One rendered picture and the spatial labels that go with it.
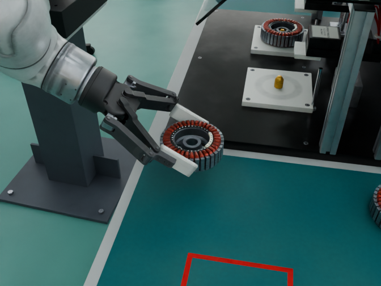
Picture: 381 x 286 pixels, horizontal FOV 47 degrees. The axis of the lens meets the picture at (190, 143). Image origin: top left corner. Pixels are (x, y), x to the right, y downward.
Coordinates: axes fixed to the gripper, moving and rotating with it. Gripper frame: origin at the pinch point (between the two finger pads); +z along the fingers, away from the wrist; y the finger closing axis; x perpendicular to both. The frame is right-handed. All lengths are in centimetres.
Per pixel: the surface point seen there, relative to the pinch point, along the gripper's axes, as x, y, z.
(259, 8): -3, -80, 11
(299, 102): 6.2, -22.2, 19.0
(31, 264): -102, -21, -11
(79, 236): -96, -35, -1
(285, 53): 4.1, -44.7, 16.5
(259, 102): 2.1, -20.9, 11.9
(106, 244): -11.2, 18.7, -5.1
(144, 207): -9.1, 10.2, -1.7
